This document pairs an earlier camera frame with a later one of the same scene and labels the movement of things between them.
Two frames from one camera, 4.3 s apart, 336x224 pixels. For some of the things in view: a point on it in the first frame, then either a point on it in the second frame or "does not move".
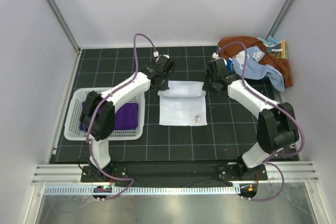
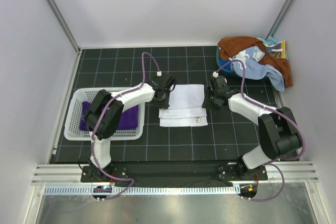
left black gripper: [165, 86] → [165, 105]
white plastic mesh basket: [129, 116] does not move
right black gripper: [206, 87] → [206, 97]
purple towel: [126, 117] does not move
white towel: [184, 103] does not move
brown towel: [231, 50] does not move
